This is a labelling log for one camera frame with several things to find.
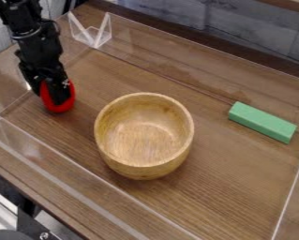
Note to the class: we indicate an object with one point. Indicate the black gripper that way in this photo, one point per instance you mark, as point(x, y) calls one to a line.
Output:
point(39, 54)

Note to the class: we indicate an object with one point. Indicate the red plush fruit green leaf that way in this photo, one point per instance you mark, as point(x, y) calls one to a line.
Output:
point(51, 107)

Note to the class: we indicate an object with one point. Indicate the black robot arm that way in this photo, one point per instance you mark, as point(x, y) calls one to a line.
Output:
point(17, 11)

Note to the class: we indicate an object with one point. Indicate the wooden bowl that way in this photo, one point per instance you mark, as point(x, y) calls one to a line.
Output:
point(143, 132)

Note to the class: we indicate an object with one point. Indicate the green rectangular block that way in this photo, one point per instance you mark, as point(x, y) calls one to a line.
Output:
point(263, 122)

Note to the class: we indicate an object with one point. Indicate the clear acrylic tray enclosure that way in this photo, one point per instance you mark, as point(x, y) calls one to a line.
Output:
point(235, 189)

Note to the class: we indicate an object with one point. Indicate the black camera mount with cable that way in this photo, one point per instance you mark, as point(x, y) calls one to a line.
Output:
point(23, 226)

